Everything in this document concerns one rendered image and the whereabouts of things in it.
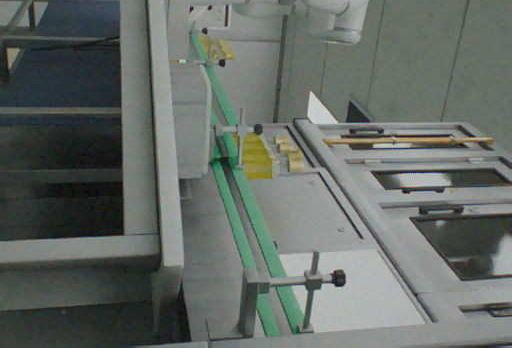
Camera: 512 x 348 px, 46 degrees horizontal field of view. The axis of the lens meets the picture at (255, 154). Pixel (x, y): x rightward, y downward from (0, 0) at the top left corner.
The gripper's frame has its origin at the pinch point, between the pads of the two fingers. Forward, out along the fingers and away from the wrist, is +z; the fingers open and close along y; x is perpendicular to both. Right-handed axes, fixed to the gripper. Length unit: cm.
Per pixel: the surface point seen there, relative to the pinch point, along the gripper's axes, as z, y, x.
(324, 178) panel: -2, -2, 67
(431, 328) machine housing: 32, 109, 66
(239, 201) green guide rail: 28, 41, 46
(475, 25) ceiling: -171, -132, 103
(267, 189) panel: 14, 2, 55
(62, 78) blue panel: 31.8, -8.7, -13.8
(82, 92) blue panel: 31.7, 2.5, -4.7
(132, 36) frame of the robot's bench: 20, 52, 3
